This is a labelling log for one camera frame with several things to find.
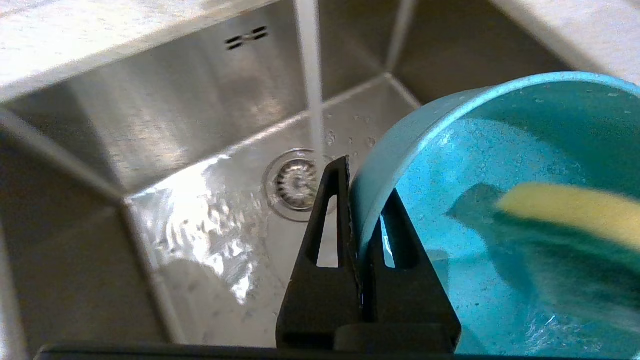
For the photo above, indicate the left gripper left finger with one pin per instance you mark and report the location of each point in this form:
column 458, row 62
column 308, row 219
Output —
column 320, row 300

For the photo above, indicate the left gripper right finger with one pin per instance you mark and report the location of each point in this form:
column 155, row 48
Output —
column 410, row 300

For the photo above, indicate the teal bowl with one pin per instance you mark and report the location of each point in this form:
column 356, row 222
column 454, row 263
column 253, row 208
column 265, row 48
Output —
column 475, row 150

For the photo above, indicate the yellow green sponge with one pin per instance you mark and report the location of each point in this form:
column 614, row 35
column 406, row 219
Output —
column 575, row 210

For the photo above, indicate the metal sink drain strainer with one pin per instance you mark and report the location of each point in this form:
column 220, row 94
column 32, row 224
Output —
column 295, row 185

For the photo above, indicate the stainless steel sink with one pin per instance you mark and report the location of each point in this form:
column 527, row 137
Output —
column 150, row 100

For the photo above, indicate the clear tap water stream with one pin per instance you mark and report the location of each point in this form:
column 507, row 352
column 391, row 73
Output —
column 312, row 75

